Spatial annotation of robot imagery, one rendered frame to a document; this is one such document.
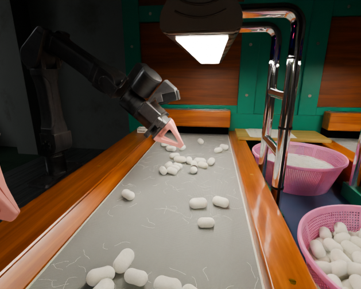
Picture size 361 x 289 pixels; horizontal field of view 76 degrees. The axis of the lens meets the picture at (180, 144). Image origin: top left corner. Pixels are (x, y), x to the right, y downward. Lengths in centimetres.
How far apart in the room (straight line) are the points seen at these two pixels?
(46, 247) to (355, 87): 114
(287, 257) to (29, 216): 42
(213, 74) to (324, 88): 45
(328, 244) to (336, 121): 69
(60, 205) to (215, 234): 29
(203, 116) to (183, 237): 65
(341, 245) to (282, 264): 15
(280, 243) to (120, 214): 29
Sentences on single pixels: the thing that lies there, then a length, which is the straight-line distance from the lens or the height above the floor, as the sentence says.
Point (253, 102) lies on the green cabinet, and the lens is 105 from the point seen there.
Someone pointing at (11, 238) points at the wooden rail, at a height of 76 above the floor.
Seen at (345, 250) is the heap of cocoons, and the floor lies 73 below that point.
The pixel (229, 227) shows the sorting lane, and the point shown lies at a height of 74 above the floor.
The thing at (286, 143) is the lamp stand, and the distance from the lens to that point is 50.
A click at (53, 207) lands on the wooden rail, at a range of 50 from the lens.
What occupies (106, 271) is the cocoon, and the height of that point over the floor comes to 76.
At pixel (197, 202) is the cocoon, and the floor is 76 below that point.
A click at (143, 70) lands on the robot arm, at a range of 60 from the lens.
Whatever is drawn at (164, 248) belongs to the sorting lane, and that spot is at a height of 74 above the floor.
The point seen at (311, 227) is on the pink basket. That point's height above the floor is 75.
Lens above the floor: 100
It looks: 17 degrees down
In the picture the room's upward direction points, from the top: straight up
